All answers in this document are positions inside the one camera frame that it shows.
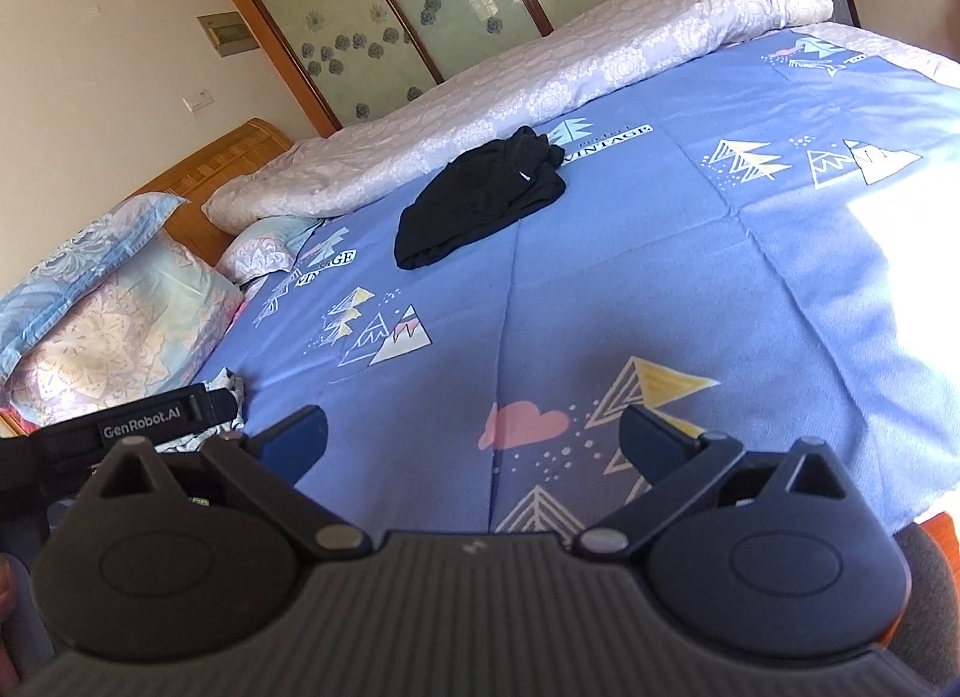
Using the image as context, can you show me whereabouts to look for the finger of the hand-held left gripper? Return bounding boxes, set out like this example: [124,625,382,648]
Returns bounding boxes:
[187,383,242,429]

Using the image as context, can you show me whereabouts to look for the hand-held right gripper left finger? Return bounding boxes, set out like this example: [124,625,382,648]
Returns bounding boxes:
[75,404,370,563]

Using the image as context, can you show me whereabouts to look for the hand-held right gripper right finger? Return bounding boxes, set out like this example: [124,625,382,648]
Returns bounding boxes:
[574,404,856,555]

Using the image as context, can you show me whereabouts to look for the black pants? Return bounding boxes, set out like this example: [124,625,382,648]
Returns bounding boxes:
[395,125,567,272]

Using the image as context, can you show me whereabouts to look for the person's left hand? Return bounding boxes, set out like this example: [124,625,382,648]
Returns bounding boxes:
[0,551,23,675]

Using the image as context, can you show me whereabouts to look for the striped light cloth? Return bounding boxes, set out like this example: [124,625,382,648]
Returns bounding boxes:
[154,367,247,452]

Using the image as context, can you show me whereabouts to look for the large pink floral pillow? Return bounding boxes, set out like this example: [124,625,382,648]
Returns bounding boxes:
[7,236,247,434]

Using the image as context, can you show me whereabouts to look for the small pink floral pillow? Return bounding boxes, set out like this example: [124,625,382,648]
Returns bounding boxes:
[216,215,325,286]

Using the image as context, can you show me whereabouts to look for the blue printed bed sheet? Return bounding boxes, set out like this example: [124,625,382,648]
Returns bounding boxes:
[199,22,960,540]

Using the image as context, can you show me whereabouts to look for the blue floral pillow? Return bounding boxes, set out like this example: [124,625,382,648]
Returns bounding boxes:
[0,192,188,375]

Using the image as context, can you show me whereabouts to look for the wooden headboard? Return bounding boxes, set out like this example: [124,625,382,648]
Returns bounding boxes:
[112,118,293,259]

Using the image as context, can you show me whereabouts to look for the pale lilac floral quilt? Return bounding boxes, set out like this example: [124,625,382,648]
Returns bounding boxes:
[202,0,835,233]

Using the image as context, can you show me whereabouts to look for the wooden wardrobe with floral glass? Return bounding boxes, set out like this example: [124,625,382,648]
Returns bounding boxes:
[184,0,668,139]

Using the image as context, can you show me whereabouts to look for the grey wall control panel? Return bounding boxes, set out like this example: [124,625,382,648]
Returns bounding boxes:
[196,11,257,58]

